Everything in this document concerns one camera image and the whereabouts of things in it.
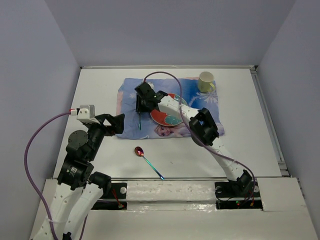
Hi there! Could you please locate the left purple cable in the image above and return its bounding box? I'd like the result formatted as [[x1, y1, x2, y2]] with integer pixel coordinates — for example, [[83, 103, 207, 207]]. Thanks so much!
[[24, 111, 88, 240]]

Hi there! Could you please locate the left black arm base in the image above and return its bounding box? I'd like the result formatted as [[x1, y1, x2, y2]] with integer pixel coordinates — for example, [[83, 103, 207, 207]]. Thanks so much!
[[92, 182, 128, 211]]

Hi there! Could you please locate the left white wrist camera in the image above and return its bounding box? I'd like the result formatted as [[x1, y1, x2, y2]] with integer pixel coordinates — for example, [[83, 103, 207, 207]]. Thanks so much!
[[69, 104, 99, 124]]

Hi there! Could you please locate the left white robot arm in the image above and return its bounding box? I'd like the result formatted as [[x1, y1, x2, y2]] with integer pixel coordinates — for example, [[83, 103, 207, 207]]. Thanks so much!
[[33, 106, 125, 240]]

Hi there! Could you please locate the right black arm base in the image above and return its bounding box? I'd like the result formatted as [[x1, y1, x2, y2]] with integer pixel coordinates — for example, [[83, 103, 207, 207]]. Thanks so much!
[[214, 181, 263, 210]]

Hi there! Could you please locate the iridescent spoon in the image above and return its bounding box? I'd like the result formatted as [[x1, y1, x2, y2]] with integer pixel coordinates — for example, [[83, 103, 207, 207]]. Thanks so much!
[[134, 146, 165, 181]]

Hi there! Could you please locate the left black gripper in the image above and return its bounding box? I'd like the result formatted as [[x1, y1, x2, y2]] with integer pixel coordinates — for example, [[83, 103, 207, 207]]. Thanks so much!
[[85, 112, 125, 160]]

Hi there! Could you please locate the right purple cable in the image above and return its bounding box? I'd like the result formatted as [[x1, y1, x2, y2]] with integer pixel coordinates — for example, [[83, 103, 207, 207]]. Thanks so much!
[[142, 71, 256, 208]]

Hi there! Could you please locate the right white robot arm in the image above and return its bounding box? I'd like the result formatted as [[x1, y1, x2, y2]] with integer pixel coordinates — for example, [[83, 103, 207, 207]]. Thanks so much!
[[134, 82, 256, 199]]

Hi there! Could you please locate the blue princess placemat cloth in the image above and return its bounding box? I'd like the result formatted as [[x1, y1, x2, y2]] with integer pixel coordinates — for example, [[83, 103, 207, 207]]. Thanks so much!
[[116, 77, 225, 140]]

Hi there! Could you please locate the white foam strip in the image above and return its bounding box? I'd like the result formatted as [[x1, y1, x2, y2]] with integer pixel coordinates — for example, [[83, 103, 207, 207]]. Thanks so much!
[[126, 180, 216, 202]]

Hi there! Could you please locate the pale yellow cup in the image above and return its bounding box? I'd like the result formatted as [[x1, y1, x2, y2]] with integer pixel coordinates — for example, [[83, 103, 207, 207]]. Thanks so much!
[[197, 71, 216, 93]]

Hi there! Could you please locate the red and teal plate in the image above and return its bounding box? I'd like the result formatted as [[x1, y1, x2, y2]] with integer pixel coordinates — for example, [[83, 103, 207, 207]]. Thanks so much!
[[150, 93, 183, 127]]

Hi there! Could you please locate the purple cable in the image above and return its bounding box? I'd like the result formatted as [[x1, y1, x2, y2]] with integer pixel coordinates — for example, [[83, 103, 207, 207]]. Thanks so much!
[[142, 71, 256, 208], [24, 111, 88, 240]]

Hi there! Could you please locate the iridescent fork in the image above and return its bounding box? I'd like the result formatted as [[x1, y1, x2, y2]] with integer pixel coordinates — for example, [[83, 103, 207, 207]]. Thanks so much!
[[138, 112, 142, 131]]

